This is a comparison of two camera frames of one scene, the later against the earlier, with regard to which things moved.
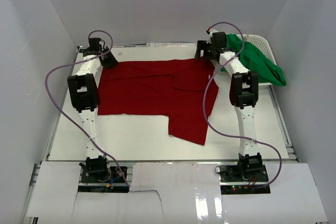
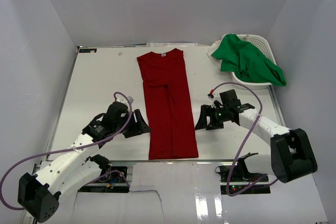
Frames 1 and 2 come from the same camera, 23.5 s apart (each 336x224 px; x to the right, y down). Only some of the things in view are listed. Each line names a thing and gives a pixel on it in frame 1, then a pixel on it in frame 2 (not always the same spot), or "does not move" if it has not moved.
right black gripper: x=200 y=51 → x=210 y=118
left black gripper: x=108 y=60 → x=133 y=126
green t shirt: x=255 y=61 does not move
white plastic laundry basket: x=262 y=42 does not move
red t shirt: x=182 y=89 → x=170 y=125
